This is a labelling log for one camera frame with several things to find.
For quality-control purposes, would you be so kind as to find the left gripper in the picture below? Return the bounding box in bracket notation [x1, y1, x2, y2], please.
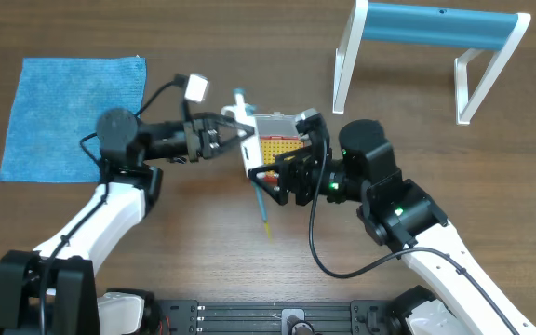
[183, 113, 257, 164]

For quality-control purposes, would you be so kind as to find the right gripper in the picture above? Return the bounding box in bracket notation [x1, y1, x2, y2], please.
[248, 147, 330, 208]

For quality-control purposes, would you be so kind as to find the white pipette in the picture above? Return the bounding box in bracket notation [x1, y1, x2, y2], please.
[220, 87, 275, 242]

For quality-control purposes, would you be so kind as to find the red and yellow tip box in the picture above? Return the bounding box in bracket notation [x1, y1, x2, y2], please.
[253, 112, 309, 183]

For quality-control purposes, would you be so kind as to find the blue cloth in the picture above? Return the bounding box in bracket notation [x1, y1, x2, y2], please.
[0, 56, 149, 184]

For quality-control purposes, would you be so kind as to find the white and blue stand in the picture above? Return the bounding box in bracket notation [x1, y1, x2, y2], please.
[331, 0, 532, 127]

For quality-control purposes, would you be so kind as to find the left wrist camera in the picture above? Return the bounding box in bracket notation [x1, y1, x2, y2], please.
[183, 73, 211, 104]

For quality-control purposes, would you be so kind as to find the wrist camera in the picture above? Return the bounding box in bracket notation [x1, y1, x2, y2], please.
[183, 73, 211, 104]
[293, 107, 321, 137]

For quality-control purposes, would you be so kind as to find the black cable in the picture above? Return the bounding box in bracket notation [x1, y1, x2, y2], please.
[307, 133, 465, 280]
[79, 73, 193, 188]

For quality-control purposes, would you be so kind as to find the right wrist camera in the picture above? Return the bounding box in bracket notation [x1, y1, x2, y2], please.
[293, 107, 321, 137]

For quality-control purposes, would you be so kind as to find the mounting rail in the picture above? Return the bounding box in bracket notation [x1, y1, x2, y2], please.
[154, 299, 400, 335]

